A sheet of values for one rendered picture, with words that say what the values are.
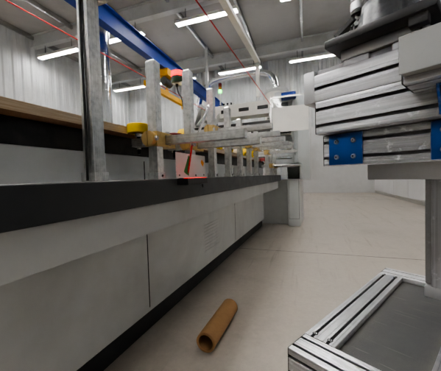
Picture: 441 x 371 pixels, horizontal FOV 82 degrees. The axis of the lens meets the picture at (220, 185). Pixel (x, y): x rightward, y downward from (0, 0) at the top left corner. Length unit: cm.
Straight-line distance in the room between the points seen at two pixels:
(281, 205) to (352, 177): 645
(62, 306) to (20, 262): 37
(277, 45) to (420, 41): 906
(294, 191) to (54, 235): 317
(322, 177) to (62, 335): 939
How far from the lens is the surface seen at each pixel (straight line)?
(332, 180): 989
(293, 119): 359
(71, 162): 93
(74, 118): 88
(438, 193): 95
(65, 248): 67
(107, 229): 75
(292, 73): 1055
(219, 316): 127
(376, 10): 81
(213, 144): 111
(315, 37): 960
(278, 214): 374
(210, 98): 139
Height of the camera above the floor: 70
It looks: 2 degrees down
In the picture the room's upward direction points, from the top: 2 degrees counter-clockwise
